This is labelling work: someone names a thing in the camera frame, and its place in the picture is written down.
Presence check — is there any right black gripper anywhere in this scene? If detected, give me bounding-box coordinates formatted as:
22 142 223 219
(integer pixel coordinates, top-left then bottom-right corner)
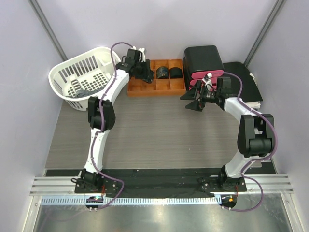
181 80 220 112

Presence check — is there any floral navy tie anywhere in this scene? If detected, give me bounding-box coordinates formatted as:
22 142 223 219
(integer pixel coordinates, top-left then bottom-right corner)
142 72 154 84

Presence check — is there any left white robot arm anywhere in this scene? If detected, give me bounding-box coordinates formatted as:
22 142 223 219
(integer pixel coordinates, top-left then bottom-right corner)
80 47 153 193

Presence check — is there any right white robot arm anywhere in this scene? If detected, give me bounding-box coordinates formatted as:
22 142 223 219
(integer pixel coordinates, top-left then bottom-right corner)
180 75 276 191

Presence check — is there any rolled dark patterned tie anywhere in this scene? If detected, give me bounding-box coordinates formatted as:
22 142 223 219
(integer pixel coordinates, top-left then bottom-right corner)
156 66 169 79

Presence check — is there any orange compartment tray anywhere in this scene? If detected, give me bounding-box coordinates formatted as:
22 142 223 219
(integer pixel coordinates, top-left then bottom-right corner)
127 59 186 97

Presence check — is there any rolled black tie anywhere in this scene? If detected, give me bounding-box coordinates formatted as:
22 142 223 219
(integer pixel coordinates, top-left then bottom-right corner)
169 67 183 79

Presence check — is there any black pink drawer unit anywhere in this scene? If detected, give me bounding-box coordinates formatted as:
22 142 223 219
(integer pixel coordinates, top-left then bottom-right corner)
183 45 224 90

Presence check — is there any black folder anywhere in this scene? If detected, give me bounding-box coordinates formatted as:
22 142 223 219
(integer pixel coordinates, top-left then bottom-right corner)
223 61 263 109

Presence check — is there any white plastic basket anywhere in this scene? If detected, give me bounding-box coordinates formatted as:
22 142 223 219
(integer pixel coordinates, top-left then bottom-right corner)
48 47 121 111

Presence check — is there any blue patterned tie in basket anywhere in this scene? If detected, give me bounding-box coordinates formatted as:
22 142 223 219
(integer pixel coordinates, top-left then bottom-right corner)
75 89 92 98

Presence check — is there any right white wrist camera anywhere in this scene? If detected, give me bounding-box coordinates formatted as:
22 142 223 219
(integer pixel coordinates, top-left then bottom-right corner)
202 73 214 91

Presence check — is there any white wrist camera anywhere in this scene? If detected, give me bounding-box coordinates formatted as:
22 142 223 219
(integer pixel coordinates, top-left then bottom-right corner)
202 73 214 91
132 46 146 62

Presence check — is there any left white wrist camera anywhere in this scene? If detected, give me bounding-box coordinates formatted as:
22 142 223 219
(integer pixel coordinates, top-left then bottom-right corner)
132 46 146 62

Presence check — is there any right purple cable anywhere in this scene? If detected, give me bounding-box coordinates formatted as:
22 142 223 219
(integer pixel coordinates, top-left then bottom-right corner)
207 72 281 212

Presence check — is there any purple cable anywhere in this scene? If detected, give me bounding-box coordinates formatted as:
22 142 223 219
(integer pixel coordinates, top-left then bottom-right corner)
207 72 281 212
96 42 136 211

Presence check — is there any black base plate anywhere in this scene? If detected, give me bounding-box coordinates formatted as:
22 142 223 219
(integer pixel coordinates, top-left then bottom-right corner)
71 168 247 198

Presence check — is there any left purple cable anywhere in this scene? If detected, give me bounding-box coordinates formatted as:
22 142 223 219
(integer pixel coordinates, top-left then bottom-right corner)
96 42 136 211

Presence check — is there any white slotted cable duct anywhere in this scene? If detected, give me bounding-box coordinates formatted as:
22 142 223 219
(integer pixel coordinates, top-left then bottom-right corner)
41 195 222 206

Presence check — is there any aluminium frame rail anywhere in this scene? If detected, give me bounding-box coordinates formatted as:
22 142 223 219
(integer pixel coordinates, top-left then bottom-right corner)
30 176 78 195

